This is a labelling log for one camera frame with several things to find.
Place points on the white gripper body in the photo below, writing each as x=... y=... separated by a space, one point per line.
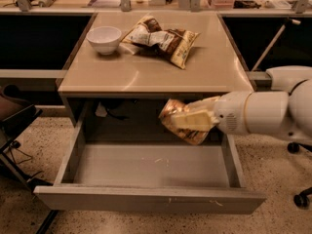
x=230 y=112

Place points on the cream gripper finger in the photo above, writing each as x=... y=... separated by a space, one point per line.
x=202 y=120
x=206 y=103

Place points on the crushed orange soda can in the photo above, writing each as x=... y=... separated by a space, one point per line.
x=172 y=107

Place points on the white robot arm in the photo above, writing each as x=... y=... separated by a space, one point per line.
x=283 y=112

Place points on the open grey top drawer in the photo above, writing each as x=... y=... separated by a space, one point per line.
x=128 y=162

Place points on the grey drawer cabinet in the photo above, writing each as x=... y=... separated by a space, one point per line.
x=212 y=67

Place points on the brown crumpled chip bag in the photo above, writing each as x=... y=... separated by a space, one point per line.
x=173 y=45

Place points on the white leaning rod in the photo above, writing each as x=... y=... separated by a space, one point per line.
x=279 y=33

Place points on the white ceramic bowl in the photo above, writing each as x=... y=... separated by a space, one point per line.
x=105 y=39

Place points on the dark office chair left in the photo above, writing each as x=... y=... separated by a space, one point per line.
x=16 y=115

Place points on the metal shelf rail frame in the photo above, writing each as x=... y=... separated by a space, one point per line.
x=241 y=7

